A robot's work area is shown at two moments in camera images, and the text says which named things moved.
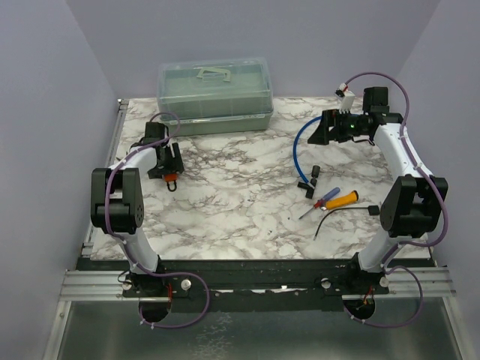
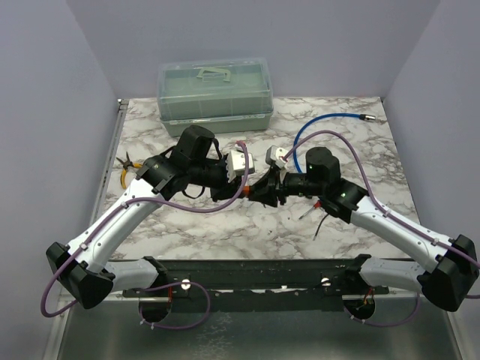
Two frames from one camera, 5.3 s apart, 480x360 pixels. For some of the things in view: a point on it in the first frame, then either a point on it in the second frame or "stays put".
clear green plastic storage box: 215,95 stays put
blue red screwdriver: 321,203 stays put
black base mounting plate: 253,285 stays put
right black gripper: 331,118 → 269,187
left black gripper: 172,166 → 226,190
